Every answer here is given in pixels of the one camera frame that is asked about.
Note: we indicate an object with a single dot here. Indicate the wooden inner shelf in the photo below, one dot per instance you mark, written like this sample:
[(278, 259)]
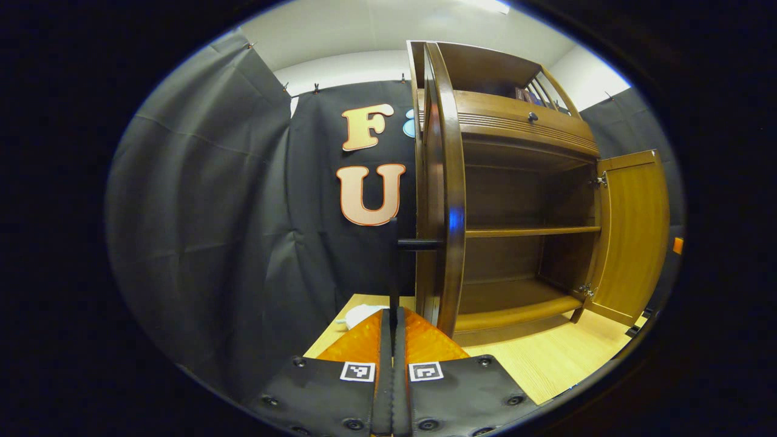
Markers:
[(528, 231)]

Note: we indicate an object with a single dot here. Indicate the dark red shelf book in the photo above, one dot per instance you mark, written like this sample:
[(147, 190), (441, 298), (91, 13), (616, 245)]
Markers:
[(521, 94)]

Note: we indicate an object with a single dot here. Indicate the metal door hinge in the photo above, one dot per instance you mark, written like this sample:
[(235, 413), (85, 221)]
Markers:
[(586, 291), (601, 179)]

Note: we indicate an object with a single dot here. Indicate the wooden double-door shoe cabinet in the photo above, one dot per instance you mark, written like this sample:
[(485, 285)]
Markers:
[(504, 109)]

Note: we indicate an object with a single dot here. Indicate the large ceiling light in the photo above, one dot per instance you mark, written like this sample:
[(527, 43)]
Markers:
[(488, 5)]

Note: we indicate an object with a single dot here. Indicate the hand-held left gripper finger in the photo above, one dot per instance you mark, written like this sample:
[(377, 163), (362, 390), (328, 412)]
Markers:
[(386, 394), (400, 394)]

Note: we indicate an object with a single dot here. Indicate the wooden shoe cabinet door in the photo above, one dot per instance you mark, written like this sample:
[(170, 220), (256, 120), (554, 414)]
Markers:
[(452, 182), (634, 230)]

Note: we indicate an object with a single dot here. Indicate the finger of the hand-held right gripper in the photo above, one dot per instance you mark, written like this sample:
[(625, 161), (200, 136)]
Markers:
[(678, 245)]

